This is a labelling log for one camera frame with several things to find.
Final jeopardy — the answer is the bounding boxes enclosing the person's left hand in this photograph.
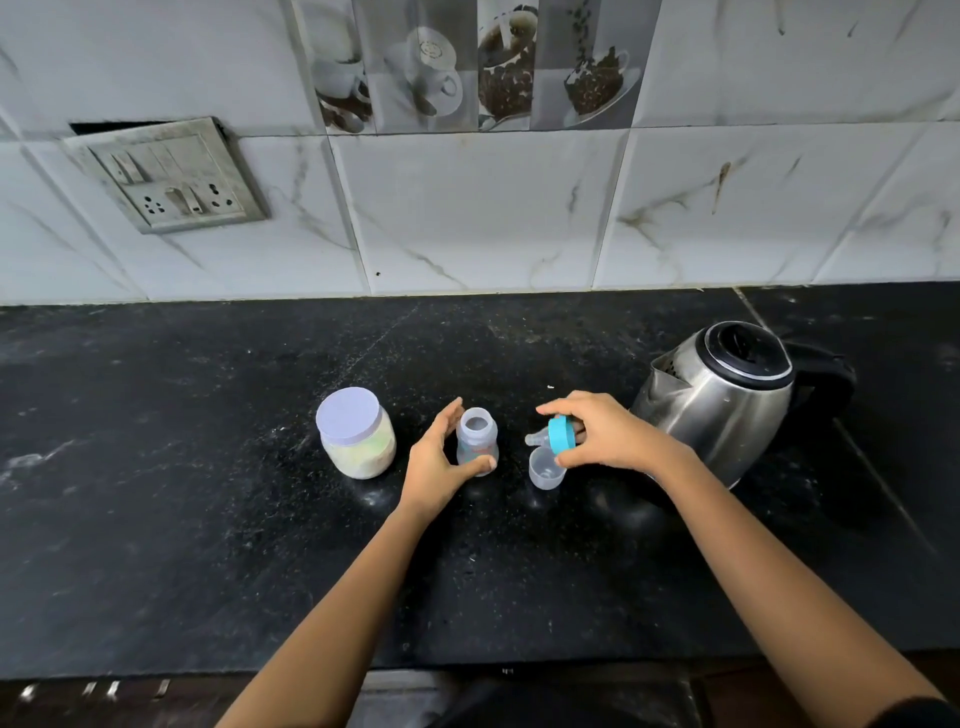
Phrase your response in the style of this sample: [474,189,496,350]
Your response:
[397,397,499,526]

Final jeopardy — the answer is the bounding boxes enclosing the person's right hand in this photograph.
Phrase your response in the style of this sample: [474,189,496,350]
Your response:
[535,389,697,490]

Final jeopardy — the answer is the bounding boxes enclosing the blue bottle collar with nipple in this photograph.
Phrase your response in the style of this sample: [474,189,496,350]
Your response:
[524,414,579,457]

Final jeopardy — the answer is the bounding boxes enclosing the clear printed baby bottle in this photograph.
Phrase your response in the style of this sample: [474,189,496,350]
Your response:
[455,407,500,478]

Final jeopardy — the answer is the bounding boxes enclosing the clear milk powder jar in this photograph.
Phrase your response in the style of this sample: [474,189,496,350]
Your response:
[320,412,397,481]

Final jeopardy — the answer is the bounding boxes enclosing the clear bottle cap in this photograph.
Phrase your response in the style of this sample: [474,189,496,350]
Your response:
[527,446,568,492]

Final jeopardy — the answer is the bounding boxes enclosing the lilac round jar lid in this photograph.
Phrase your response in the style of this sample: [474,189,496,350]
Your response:
[314,386,383,450]

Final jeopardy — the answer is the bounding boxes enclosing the steel electric kettle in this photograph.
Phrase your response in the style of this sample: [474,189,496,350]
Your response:
[629,320,858,490]

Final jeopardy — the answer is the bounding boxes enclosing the person's right forearm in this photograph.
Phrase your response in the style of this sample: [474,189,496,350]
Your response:
[653,448,946,728]

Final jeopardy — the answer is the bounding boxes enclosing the person's left forearm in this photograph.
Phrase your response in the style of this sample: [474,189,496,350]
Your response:
[217,503,438,728]

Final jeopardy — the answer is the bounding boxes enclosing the black trousers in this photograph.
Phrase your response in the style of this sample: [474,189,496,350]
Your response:
[434,674,699,728]

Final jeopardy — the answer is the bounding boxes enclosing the black shirt sleeve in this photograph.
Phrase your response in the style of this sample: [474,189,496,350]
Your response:
[869,697,960,728]

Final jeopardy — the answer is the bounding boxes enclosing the dark wooden base cabinet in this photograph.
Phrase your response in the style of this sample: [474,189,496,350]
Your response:
[0,648,960,728]

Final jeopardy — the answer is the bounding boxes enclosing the grey wall switch socket panel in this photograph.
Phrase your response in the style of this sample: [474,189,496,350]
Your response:
[63,116,271,235]

